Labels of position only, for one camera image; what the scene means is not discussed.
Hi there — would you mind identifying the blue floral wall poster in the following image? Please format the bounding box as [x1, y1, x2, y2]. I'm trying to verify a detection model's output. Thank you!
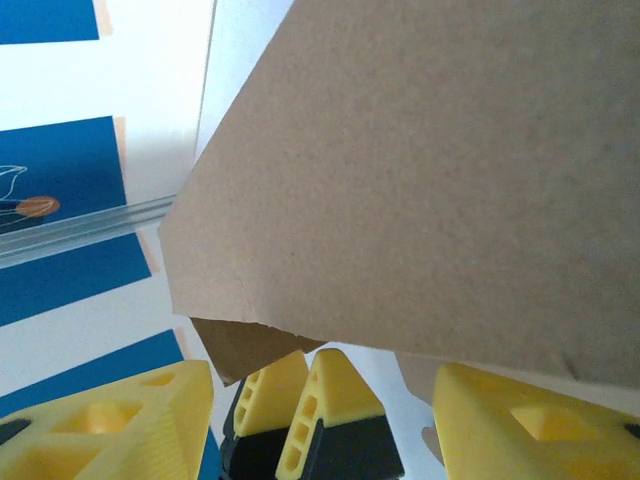
[0, 232, 154, 327]
[0, 115, 129, 236]
[0, 328, 187, 417]
[0, 0, 101, 46]

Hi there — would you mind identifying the left aluminium corner post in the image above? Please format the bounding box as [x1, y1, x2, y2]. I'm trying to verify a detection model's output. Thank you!
[0, 193, 177, 271]

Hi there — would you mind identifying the brown cardboard paper box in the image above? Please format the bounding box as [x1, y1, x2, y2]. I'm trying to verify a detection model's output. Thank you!
[158, 0, 640, 407]

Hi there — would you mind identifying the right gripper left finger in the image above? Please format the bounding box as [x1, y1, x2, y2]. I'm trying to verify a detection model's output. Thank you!
[0, 358, 215, 480]

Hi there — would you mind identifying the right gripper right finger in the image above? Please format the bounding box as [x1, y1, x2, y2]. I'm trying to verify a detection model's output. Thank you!
[432, 363, 640, 480]

